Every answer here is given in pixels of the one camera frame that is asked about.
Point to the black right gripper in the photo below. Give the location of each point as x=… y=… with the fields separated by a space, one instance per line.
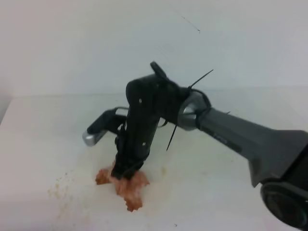
x=133 y=146

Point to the pink stained rag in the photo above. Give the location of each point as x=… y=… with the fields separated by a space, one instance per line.
x=129 y=190

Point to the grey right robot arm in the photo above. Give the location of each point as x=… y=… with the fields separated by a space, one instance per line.
x=277 y=159

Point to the brown coffee stain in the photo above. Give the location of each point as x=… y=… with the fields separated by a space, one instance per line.
x=90 y=193

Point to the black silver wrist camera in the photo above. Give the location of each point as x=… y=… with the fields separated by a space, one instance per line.
x=108 y=121

